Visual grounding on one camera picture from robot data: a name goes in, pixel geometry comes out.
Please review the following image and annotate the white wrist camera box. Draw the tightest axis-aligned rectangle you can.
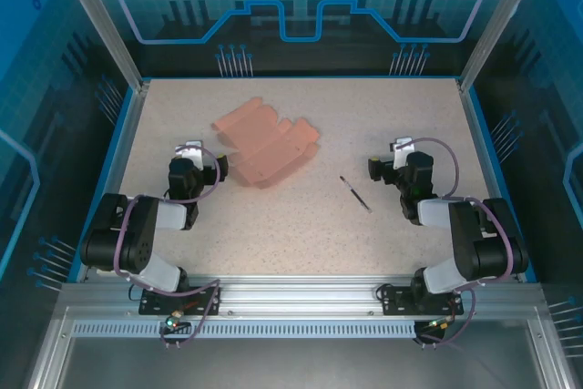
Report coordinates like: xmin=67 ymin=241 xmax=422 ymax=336
xmin=389 ymin=137 xmax=416 ymax=169
xmin=175 ymin=139 xmax=205 ymax=167

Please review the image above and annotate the right cable connector green light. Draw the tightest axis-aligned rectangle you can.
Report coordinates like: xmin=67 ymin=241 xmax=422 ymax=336
xmin=425 ymin=315 xmax=459 ymax=333

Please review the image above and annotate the left aluminium frame post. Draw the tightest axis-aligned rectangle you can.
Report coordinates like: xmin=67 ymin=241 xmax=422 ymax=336
xmin=50 ymin=0 xmax=151 ymax=94

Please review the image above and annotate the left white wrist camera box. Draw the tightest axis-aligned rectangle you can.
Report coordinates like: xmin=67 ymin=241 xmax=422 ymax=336
xmin=175 ymin=139 xmax=205 ymax=167

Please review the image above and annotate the cable connector green light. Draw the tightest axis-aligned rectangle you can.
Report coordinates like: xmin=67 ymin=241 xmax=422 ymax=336
xmin=425 ymin=315 xmax=459 ymax=333
xmin=164 ymin=311 xmax=190 ymax=333

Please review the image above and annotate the black pen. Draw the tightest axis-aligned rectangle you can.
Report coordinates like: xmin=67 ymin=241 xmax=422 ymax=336
xmin=339 ymin=175 xmax=373 ymax=215

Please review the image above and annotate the orange paper box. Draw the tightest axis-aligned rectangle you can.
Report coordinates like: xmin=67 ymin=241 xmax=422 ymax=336
xmin=210 ymin=96 xmax=322 ymax=189

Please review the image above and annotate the slotted grey cable duct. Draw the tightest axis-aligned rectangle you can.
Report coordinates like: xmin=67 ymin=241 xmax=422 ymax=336
xmin=71 ymin=321 xmax=418 ymax=339

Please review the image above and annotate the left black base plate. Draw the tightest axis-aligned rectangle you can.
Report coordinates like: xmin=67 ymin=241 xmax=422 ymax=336
xmin=138 ymin=285 xmax=223 ymax=317

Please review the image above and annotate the grey metal sheet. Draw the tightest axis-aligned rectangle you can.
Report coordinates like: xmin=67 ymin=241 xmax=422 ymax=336
xmin=58 ymin=338 xmax=543 ymax=389

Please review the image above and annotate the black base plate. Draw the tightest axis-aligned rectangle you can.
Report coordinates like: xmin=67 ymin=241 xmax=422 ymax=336
xmin=376 ymin=285 xmax=465 ymax=316
xmin=138 ymin=285 xmax=223 ymax=317

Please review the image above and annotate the aluminium mounting rail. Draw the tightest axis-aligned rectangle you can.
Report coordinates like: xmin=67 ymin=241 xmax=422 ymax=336
xmin=58 ymin=275 xmax=547 ymax=322

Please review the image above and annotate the aluminium frame post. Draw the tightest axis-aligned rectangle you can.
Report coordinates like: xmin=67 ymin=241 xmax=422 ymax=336
xmin=50 ymin=0 xmax=151 ymax=94
xmin=456 ymin=0 xmax=550 ymax=94

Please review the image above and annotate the left aluminium table side rail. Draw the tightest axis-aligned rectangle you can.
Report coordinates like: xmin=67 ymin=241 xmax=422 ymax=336
xmin=75 ymin=81 xmax=151 ymax=283

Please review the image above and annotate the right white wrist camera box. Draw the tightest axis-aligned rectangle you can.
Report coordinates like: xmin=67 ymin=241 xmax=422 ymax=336
xmin=389 ymin=137 xmax=416 ymax=169

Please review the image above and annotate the aluminium table side rail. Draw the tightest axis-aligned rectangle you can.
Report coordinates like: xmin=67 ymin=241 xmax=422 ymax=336
xmin=456 ymin=78 xmax=524 ymax=282
xmin=75 ymin=81 xmax=151 ymax=283

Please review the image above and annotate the right aluminium table side rail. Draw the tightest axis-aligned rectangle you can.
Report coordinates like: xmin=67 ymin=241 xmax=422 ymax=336
xmin=456 ymin=78 xmax=524 ymax=282

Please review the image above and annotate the right aluminium frame post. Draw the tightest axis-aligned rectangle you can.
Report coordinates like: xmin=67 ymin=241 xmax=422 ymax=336
xmin=456 ymin=0 xmax=550 ymax=94

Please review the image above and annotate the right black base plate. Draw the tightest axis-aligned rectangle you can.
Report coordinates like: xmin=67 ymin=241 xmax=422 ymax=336
xmin=376 ymin=285 xmax=465 ymax=316

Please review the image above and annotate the left cable connector green light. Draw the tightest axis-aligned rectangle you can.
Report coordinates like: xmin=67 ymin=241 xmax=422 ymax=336
xmin=164 ymin=311 xmax=190 ymax=333

